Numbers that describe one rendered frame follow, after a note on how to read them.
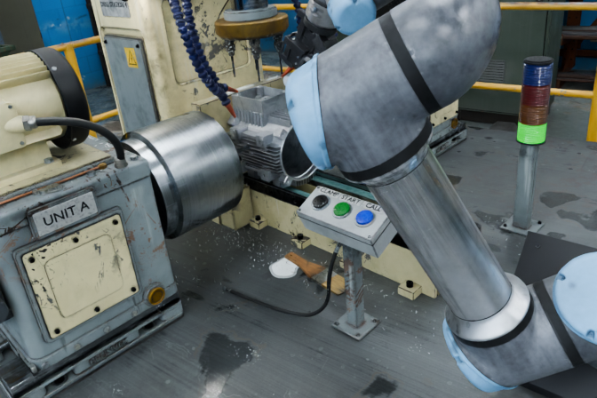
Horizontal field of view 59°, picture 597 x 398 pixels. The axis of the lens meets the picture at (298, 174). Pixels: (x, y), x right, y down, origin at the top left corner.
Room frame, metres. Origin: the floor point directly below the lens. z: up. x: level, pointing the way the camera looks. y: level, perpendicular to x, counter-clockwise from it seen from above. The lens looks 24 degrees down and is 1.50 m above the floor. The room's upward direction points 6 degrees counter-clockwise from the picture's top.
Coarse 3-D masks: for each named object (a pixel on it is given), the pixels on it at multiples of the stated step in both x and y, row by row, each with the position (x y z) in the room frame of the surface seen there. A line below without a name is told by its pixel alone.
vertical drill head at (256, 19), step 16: (240, 0) 1.28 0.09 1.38; (256, 0) 1.28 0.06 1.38; (224, 16) 1.30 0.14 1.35; (240, 16) 1.26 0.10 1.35; (256, 16) 1.26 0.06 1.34; (272, 16) 1.28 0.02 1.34; (224, 32) 1.26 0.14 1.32; (240, 32) 1.23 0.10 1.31; (256, 32) 1.23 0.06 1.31; (272, 32) 1.25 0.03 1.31; (256, 48) 1.25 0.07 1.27; (256, 64) 1.38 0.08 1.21
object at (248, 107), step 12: (240, 96) 1.31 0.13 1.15; (252, 96) 1.37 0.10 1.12; (264, 96) 1.38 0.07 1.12; (276, 96) 1.28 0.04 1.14; (240, 108) 1.31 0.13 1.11; (252, 108) 1.27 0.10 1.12; (264, 108) 1.25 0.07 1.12; (276, 108) 1.28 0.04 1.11; (240, 120) 1.31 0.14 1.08; (252, 120) 1.27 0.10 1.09; (264, 120) 1.25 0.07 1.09
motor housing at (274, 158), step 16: (288, 112) 1.25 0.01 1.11; (256, 128) 1.26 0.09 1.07; (272, 128) 1.23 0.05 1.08; (288, 128) 1.20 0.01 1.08; (240, 144) 1.26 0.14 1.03; (256, 144) 1.22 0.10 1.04; (272, 144) 1.18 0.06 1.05; (288, 144) 1.36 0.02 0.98; (256, 160) 1.22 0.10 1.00; (272, 160) 1.17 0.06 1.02; (288, 160) 1.32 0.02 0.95; (304, 160) 1.29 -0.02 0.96; (288, 176) 1.18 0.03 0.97; (304, 176) 1.23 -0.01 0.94
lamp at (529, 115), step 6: (522, 108) 1.10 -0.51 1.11; (528, 108) 1.08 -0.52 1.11; (534, 108) 1.08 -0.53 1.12; (540, 108) 1.07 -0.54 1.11; (546, 108) 1.08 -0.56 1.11; (522, 114) 1.09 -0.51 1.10; (528, 114) 1.08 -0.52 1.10; (534, 114) 1.08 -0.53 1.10; (540, 114) 1.07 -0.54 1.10; (546, 114) 1.08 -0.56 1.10; (522, 120) 1.09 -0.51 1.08; (528, 120) 1.08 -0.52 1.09; (534, 120) 1.08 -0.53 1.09; (540, 120) 1.07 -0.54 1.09; (546, 120) 1.08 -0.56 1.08
